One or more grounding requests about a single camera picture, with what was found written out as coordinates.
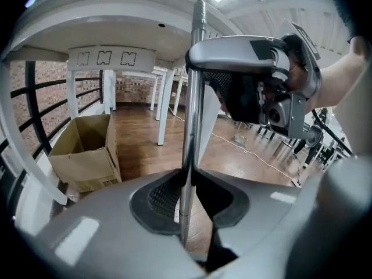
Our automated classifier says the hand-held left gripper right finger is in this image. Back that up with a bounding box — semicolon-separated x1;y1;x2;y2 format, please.
192;169;307;273

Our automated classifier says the person's right forearm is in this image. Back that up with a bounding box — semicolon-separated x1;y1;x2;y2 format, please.
307;36;369;116

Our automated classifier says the grey dustpan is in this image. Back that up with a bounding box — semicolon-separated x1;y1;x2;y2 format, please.
232;120;248;145

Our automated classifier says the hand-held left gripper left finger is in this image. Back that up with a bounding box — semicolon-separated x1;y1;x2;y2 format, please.
28;169;204;279

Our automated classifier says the person's right hand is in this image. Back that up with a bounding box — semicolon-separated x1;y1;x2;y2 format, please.
287;63;309;92

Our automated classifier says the black metal railing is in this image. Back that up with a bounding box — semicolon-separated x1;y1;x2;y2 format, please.
0;60;105;203

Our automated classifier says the large white table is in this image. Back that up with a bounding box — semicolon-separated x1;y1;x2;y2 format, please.
0;0;242;206

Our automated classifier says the white table with plants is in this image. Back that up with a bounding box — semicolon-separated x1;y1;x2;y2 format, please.
102;66;169;121

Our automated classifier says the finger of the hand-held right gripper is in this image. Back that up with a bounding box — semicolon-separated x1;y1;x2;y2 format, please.
204;71;260;124
185;35;289;73

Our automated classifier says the brown cardboard box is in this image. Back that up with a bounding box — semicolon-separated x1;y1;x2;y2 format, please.
47;113;123;194

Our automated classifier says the shiny chrome metal pole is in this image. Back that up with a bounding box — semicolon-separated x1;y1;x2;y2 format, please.
178;0;209;249

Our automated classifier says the white power cable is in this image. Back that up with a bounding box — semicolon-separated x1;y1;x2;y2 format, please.
167;105;296;183

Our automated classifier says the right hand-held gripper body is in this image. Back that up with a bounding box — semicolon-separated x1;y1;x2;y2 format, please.
256;19;323;140

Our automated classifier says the small white desk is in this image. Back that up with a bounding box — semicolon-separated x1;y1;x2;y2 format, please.
171;68;188;116

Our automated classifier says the black cable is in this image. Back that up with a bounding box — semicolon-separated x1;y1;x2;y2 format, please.
312;108;355;156

